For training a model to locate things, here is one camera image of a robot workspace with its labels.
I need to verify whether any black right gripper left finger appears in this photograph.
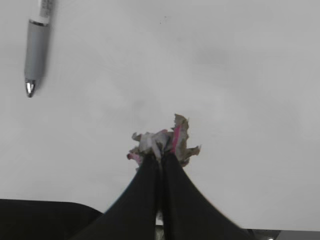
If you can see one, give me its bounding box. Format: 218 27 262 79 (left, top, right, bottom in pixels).
72 154 161 240

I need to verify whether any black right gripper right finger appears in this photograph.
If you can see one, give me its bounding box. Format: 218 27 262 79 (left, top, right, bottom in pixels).
162 153 253 240

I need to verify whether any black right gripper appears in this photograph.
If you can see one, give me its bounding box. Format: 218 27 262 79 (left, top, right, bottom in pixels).
0 198 103 240

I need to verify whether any grey white pen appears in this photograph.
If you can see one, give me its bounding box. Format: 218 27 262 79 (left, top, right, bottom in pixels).
24 0 56 98

